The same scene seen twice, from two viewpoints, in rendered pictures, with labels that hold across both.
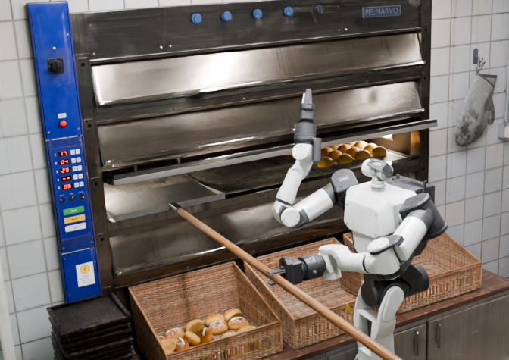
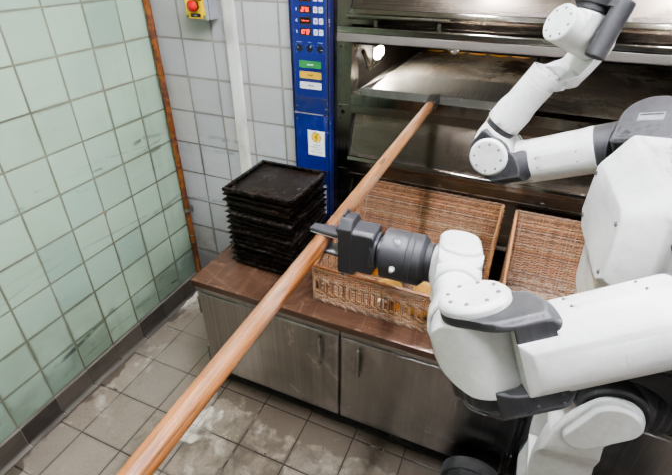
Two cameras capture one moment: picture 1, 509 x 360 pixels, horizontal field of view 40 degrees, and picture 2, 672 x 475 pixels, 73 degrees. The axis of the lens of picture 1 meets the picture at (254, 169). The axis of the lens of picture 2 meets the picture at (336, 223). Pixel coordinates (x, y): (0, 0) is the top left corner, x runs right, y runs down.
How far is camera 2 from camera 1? 2.04 m
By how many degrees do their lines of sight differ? 49
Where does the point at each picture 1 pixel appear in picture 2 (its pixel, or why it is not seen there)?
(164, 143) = (440, 1)
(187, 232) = (450, 141)
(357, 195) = (624, 160)
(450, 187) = not seen: outside the picture
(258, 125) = not seen: hidden behind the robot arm
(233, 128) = not seen: outside the picture
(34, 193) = (277, 32)
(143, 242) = (391, 132)
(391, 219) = (651, 255)
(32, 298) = (270, 147)
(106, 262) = (344, 140)
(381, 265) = (448, 356)
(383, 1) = not seen: outside the picture
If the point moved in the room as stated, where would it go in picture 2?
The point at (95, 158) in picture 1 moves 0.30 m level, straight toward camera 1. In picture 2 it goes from (346, 3) to (284, 12)
